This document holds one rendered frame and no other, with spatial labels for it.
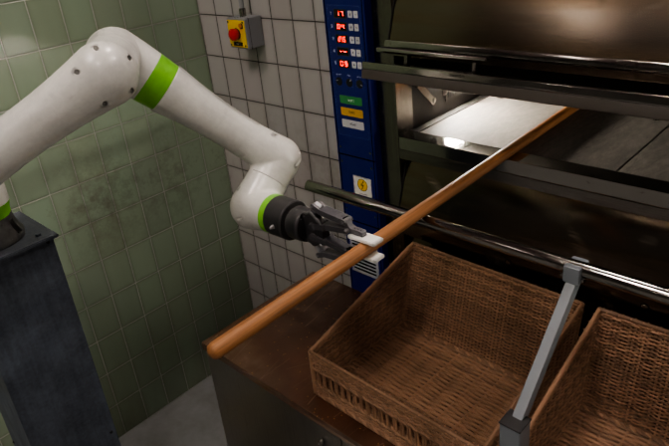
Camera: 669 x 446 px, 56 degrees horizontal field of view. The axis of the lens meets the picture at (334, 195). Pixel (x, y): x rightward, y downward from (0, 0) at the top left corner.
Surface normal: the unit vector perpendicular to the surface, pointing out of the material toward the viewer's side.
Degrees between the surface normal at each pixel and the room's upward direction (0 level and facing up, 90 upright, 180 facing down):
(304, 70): 90
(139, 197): 90
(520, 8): 70
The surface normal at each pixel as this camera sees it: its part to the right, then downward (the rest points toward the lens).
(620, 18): -0.67, 0.04
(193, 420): -0.10, -0.90
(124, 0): 0.73, 0.22
